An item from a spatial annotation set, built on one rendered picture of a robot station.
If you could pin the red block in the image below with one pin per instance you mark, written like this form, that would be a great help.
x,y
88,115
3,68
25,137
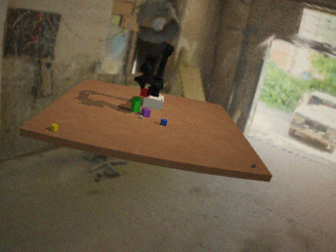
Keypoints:
x,y
144,92

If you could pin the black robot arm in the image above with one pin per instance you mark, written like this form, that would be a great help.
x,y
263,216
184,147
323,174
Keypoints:
x,y
166,50

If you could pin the purple cube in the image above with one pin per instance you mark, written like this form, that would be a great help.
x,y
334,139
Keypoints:
x,y
145,112

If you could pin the blue block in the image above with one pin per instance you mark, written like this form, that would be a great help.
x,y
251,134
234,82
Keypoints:
x,y
163,122

